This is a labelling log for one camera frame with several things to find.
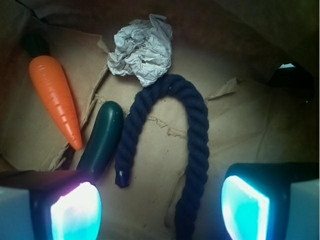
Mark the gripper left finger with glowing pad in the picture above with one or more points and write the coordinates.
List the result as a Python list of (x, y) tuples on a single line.
[(49, 205)]

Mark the dark green toy cucumber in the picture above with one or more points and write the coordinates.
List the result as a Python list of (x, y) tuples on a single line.
[(104, 139)]

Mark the orange plastic toy carrot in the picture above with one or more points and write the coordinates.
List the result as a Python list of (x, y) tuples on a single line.
[(50, 82)]

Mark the crumpled white paper ball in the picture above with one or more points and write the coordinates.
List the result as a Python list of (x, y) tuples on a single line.
[(143, 48)]

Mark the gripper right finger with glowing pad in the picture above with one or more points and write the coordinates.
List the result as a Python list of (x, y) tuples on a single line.
[(272, 201)]

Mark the brown paper bag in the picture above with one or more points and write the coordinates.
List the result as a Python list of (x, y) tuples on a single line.
[(255, 62)]

